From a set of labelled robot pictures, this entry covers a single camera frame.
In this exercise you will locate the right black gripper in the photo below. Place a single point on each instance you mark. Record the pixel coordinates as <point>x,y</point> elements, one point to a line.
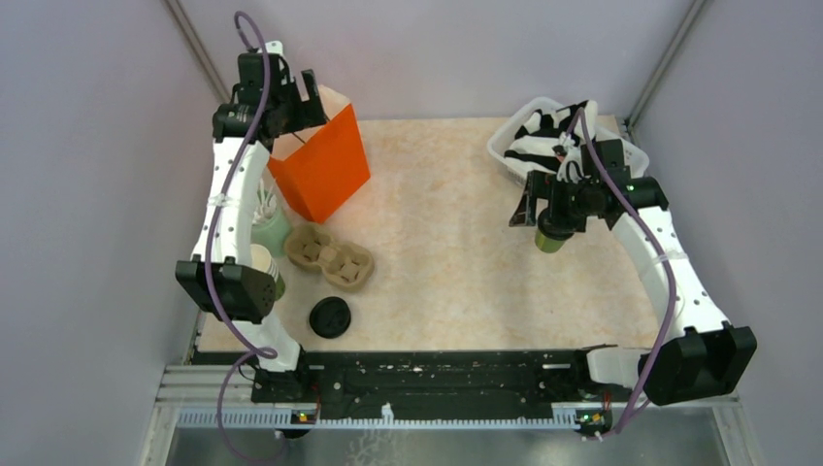
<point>541,184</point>

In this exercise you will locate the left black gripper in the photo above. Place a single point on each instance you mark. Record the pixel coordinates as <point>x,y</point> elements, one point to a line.
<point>311,109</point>

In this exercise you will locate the orange paper bag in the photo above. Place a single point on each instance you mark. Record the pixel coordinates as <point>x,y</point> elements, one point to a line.
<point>317,170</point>

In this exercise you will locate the green paper coffee cup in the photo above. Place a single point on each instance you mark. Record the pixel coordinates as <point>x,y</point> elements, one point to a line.
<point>551,242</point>

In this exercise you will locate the stack of green paper cups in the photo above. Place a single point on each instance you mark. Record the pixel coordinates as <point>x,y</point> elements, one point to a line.
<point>262,261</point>

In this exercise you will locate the stack of black cup lids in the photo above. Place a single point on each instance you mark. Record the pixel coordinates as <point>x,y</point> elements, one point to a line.
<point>330,318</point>

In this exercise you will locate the black cup lid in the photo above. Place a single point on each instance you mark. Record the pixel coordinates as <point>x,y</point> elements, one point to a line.
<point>556,228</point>

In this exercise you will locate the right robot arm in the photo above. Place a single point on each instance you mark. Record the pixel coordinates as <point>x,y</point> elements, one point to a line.
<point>698,353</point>

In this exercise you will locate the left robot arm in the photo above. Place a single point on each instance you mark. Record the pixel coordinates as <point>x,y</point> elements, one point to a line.
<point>218,275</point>

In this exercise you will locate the black and white striped cloth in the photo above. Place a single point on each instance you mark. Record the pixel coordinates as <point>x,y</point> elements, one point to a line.
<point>552,142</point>

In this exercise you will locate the white plastic basket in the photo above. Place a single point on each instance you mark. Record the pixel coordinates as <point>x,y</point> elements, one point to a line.
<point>636,159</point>

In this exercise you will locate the green cup with white stirrers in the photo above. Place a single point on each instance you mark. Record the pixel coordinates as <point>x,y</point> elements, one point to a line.
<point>270,224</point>

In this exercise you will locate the brown cardboard cup carrier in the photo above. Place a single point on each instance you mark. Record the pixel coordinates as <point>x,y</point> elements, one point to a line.
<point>312,247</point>

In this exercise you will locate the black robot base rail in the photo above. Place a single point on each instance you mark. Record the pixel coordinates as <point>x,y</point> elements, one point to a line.
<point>434,385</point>

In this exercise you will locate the white cable duct strip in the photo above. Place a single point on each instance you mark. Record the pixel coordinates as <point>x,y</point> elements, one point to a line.
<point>300,417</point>

